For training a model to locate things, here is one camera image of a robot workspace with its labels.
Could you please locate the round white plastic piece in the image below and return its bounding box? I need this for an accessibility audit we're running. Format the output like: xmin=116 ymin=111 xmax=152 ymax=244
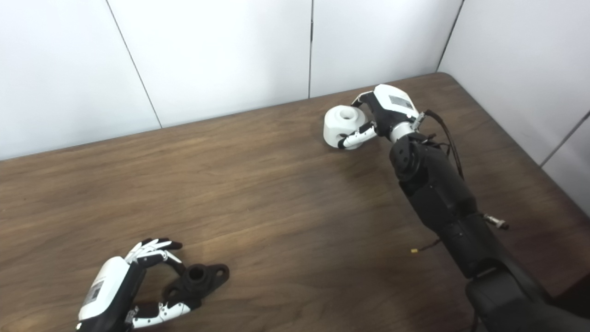
xmin=323 ymin=106 xmax=375 ymax=150

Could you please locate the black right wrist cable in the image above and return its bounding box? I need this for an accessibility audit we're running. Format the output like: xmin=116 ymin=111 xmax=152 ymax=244
xmin=414 ymin=109 xmax=465 ymax=181

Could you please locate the thin yellow-tipped wire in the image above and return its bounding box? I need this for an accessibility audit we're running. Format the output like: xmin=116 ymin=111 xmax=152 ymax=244
xmin=411 ymin=238 xmax=444 ymax=255

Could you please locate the black plastic holder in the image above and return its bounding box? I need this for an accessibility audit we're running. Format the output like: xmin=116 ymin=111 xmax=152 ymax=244
xmin=164 ymin=263 xmax=230 ymax=306

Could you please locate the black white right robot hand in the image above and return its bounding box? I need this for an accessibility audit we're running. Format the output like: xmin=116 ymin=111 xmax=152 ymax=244
xmin=338 ymin=84 xmax=420 ymax=149

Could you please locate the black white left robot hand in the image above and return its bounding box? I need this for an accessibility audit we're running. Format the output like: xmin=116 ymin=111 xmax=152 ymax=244
xmin=76 ymin=238 xmax=202 ymax=332

